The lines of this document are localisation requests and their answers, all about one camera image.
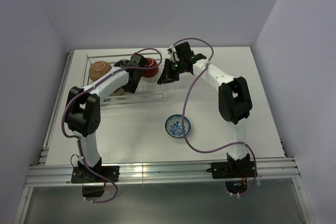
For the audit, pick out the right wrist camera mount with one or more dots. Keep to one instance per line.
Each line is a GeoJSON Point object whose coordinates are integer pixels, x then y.
{"type": "Point", "coordinates": [181, 49]}

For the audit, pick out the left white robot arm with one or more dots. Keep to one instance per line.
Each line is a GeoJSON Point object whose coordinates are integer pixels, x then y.
{"type": "Point", "coordinates": [82, 115]}

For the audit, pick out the blue white patterned bowl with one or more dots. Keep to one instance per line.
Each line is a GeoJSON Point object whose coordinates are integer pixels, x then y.
{"type": "Point", "coordinates": [173, 126]}

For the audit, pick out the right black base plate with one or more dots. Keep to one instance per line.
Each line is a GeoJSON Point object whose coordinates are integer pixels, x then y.
{"type": "Point", "coordinates": [225, 170]}

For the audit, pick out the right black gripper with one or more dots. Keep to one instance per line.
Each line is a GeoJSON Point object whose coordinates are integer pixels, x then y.
{"type": "Point", "coordinates": [167, 76]}

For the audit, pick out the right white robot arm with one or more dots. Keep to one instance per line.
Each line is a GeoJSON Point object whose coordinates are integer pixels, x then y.
{"type": "Point", "coordinates": [234, 101]}

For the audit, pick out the aluminium rail frame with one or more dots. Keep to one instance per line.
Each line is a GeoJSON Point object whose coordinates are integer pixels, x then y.
{"type": "Point", "coordinates": [161, 179]}

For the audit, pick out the white wire dish rack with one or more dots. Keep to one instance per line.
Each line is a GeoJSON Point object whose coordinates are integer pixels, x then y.
{"type": "Point", "coordinates": [147, 90]}

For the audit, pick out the tan bowl speckled outside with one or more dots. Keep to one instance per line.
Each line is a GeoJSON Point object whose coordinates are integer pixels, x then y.
{"type": "Point", "coordinates": [98, 70]}

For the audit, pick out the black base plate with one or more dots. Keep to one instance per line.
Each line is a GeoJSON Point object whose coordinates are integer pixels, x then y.
{"type": "Point", "coordinates": [225, 170]}
{"type": "Point", "coordinates": [80, 175]}

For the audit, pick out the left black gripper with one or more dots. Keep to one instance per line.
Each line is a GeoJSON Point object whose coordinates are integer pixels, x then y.
{"type": "Point", "coordinates": [131, 87]}

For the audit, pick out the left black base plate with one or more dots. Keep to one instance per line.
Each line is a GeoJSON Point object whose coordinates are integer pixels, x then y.
{"type": "Point", "coordinates": [80, 175]}

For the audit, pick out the small tan bowl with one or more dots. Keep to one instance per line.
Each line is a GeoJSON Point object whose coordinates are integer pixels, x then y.
{"type": "Point", "coordinates": [118, 92]}

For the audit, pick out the white bowl red outside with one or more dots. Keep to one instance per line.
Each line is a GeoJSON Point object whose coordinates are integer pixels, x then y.
{"type": "Point", "coordinates": [151, 68]}

